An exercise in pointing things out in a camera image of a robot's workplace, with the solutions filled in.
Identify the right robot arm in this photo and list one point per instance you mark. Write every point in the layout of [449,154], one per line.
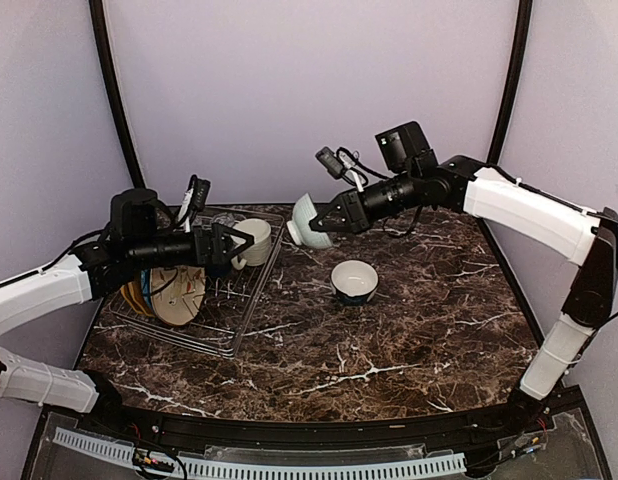
[586,238]

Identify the wiring bundle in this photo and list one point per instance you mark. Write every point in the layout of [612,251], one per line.
[524,445]
[151,457]

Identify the light green ceramic bowl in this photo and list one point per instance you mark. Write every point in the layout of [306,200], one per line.
[299,225]

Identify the cream ribbed mug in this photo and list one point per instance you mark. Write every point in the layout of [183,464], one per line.
[257,254]

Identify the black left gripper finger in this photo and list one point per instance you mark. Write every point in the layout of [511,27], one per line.
[233,254]
[227,234]

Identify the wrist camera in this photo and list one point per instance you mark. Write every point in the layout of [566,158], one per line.
[343,164]
[194,199]

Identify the left wiring bundle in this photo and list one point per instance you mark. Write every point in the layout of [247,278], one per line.
[151,457]

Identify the blue plate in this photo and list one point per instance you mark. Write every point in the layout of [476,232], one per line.
[146,292]

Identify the dark bowl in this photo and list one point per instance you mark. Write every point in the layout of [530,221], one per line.
[354,282]

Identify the light blue slotted cable duct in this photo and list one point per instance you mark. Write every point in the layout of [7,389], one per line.
[124,454]

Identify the left black frame post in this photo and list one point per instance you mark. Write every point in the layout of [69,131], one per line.
[117,109]

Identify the black frame post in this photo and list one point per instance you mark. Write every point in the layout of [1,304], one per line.
[512,79]
[117,109]

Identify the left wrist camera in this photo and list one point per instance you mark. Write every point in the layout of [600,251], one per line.
[194,199]

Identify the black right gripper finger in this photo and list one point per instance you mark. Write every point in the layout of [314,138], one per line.
[331,211]
[324,226]

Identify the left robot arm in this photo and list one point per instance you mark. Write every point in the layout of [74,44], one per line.
[142,234]

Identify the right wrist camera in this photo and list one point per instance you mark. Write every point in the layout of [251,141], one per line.
[343,164]

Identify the yellow dotted top plate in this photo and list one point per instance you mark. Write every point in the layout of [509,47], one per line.
[126,296]

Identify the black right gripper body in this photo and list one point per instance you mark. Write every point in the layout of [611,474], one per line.
[357,211]

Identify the right wiring bundle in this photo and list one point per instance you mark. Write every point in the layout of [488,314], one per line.
[524,445]

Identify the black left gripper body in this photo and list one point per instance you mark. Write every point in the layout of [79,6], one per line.
[201,257]

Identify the metal wire dish rack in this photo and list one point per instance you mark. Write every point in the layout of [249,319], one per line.
[228,304]

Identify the black front rail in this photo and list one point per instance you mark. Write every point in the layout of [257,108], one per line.
[191,433]

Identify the right black frame post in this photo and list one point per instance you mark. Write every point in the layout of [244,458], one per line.
[512,79]

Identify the yellow bottom plate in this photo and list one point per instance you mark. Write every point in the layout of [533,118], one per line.
[177,294]

